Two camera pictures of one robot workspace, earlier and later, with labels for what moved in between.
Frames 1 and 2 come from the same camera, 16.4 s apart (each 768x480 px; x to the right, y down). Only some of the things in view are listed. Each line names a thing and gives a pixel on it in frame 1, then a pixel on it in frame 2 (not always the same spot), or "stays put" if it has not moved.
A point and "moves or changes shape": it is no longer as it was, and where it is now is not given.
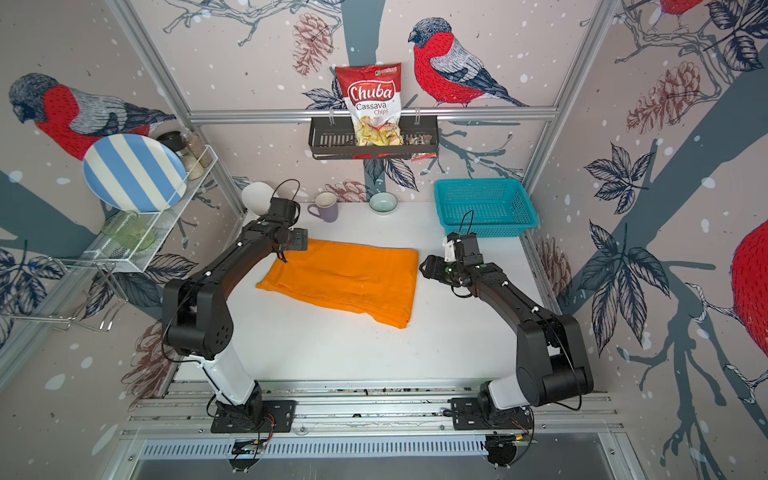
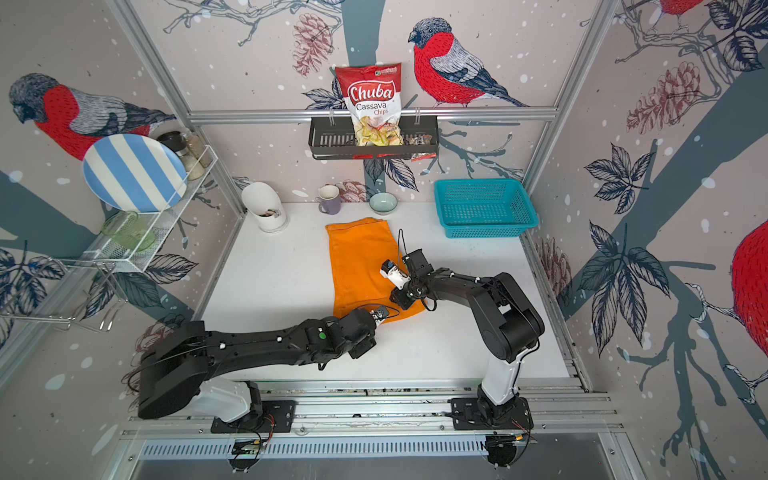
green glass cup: x=127 y=227 stays put
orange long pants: x=378 y=281 moves or changes shape
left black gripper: x=302 y=239 → x=367 y=346
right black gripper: x=432 y=267 → x=397 y=298
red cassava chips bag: x=373 y=97 stays put
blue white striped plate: x=135 y=173 stays put
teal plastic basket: x=490 y=207 stays put
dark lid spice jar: x=179 y=142 stays put
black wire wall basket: x=335 y=140 stays put
